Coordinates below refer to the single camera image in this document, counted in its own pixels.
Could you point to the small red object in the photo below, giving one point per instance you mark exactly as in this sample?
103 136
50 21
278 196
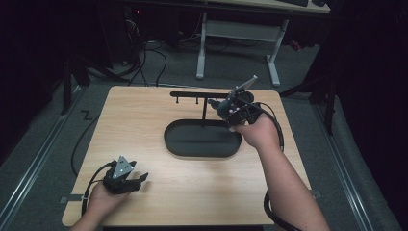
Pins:
295 45

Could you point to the black key rack with tray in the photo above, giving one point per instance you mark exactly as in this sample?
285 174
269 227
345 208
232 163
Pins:
202 139

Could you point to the black metal stand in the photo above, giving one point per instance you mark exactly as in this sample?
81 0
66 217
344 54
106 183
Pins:
69 83
327 96

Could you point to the metal floor rail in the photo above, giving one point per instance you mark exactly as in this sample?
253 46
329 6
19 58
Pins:
346 173
35 160

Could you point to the white-legged wooden desk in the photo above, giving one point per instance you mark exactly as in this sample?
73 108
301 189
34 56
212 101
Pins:
240 32

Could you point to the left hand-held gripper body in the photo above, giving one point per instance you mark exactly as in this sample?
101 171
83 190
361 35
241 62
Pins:
120 179

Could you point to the person's left hand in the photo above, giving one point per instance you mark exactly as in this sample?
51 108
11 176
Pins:
102 200

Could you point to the person's right hand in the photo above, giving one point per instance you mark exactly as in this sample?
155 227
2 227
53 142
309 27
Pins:
260 133

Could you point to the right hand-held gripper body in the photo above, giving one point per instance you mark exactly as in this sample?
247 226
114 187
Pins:
242 109

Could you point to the black keyboard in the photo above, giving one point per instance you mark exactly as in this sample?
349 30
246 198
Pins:
293 2

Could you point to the grey tape strip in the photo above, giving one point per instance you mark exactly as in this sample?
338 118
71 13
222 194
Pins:
71 199
316 193

